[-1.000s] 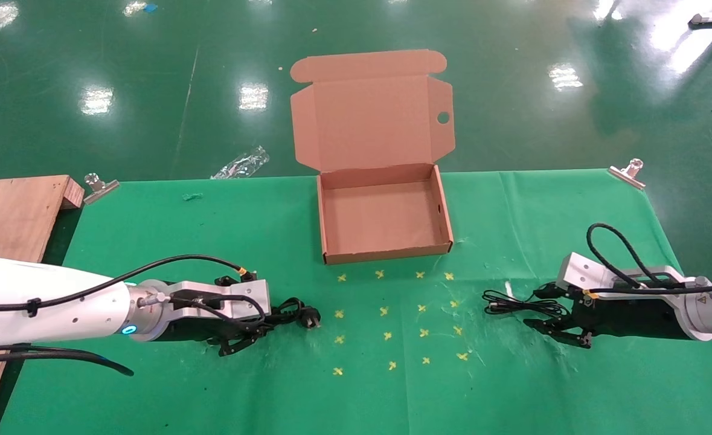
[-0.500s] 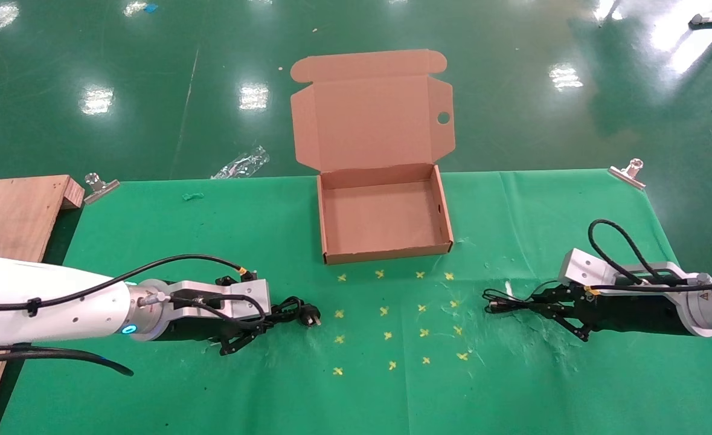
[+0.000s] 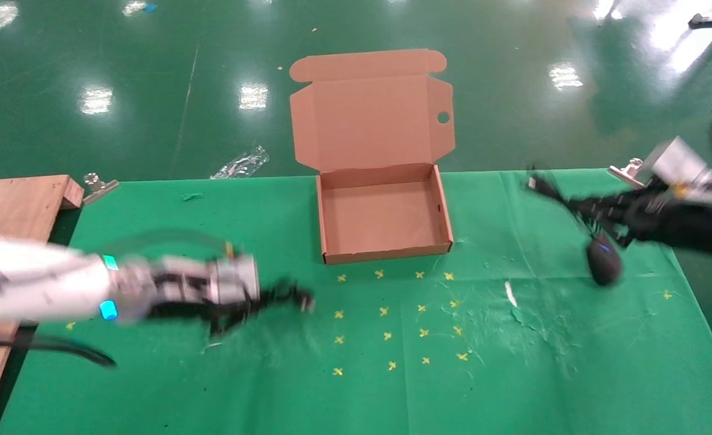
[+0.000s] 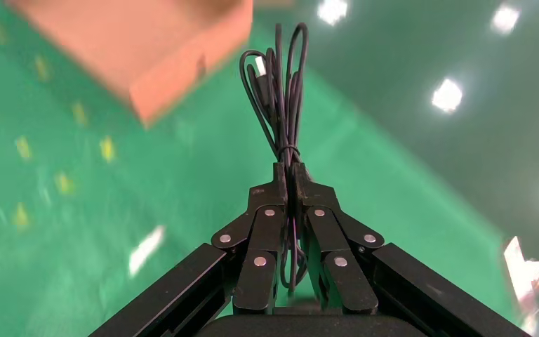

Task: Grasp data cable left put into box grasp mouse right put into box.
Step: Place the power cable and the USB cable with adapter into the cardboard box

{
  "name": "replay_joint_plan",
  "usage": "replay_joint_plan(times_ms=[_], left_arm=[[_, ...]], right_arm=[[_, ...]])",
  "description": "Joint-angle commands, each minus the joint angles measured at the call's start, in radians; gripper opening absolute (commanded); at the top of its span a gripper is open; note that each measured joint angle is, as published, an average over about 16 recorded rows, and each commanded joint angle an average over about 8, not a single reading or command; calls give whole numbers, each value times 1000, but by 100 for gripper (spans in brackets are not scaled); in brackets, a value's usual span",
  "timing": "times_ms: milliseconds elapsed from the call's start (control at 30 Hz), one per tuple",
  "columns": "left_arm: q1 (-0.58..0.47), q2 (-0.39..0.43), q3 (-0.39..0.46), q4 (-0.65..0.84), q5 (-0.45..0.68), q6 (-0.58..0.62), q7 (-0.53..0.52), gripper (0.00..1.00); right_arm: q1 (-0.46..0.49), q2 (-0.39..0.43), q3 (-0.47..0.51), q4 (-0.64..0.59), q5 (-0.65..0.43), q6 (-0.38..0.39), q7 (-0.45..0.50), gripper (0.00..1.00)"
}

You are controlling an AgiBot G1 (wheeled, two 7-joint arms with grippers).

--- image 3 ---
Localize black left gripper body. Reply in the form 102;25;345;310
149;274;255;322

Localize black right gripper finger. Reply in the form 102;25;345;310
581;207;635;248
527;173;632;213

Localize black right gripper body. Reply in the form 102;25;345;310
626;192;712;253

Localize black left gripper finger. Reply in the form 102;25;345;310
210;310;255;336
249;288;294;313

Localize black power cable with plug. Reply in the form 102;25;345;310
259;280;316;314

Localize black wired computer mouse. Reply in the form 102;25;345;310
585;233;624;287

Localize brown cardboard mailer box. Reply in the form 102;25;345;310
289;48;456;266

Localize silver metal binder clip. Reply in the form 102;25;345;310
608;158;647;190
82;172;120;205

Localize clear plastic wrapper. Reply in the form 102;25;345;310
211;145;271;181

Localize wooden plywood board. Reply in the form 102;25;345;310
0;175;85;435

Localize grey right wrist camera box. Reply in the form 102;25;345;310
641;136;712;207

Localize black cable with yellow tag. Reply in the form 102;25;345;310
111;229;239;259

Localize black looping robot cable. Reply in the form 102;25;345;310
0;335;118;369

